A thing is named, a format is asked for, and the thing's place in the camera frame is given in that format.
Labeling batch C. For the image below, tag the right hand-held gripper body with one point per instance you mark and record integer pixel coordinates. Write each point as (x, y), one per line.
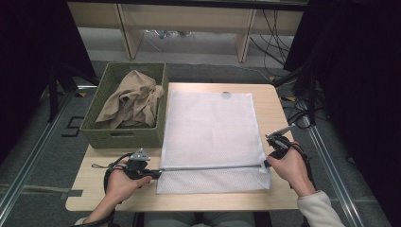
(279, 145)

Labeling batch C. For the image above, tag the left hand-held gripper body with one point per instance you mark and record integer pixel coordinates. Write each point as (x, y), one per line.
(137, 164)

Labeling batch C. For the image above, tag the green woven basket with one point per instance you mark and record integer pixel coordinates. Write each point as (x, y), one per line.
(123, 138)

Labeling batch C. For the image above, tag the beige garment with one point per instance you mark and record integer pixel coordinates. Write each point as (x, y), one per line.
(132, 101)

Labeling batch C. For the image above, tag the white mesh laundry bag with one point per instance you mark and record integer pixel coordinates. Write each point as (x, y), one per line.
(211, 135)

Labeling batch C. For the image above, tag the person's right hand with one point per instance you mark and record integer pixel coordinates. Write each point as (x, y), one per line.
(293, 170)

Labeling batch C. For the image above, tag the person's left hand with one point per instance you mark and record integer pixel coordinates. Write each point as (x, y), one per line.
(121, 186)

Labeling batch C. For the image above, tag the person's lap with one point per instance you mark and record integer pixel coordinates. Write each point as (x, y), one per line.
(170, 220)

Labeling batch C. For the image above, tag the black metal stand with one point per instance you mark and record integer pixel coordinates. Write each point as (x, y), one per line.
(53, 94)
(310, 94)

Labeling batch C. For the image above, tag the grey table grommet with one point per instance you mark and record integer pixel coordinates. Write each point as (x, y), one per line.
(226, 94)

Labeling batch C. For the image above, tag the grey floor tape strip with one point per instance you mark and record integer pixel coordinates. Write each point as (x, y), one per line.
(47, 190)

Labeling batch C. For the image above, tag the black curtain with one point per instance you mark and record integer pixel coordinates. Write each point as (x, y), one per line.
(362, 78)
(25, 63)

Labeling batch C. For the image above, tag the clear plastic clutter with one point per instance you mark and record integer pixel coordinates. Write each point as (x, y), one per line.
(167, 33)

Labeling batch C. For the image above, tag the light wooden desk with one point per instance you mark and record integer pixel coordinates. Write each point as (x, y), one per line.
(189, 19)

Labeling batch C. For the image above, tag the aluminium floor rail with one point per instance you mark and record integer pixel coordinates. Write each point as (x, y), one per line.
(31, 157)
(343, 195)

